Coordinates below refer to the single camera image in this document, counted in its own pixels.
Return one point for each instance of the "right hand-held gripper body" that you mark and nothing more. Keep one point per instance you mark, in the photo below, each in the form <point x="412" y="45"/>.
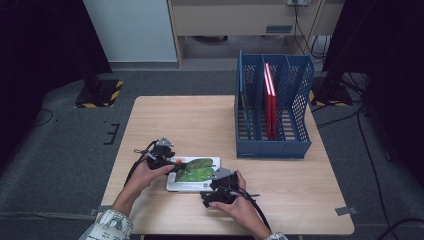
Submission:
<point x="226" y="181"/>

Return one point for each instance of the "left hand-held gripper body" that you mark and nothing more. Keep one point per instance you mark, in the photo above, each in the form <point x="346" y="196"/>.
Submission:
<point x="163" y="153"/>

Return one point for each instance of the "white book green leaf cover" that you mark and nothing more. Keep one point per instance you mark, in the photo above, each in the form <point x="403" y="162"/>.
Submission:
<point x="196" y="170"/>

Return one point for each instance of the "blue perforated file rack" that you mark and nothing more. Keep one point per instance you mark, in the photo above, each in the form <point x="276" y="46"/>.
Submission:
<point x="273" y="150"/>

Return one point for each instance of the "person's right hand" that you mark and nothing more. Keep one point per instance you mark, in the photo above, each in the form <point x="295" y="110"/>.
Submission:
<point x="245" y="208"/>

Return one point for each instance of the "person's left hand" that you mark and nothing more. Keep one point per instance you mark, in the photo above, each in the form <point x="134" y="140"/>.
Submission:
<point x="141" y="178"/>

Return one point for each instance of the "grey tape piece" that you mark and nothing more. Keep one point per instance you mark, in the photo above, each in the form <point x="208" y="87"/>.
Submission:
<point x="346" y="211"/>
<point x="99" y="210"/>

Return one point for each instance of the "white panel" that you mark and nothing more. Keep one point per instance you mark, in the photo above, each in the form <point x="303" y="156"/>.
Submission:
<point x="133" y="30"/>

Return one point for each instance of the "beige cabinet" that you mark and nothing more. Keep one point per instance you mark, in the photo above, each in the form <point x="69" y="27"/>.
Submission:
<point x="226" y="20"/>

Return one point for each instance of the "white power strip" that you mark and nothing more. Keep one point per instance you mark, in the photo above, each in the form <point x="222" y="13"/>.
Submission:
<point x="298" y="2"/>

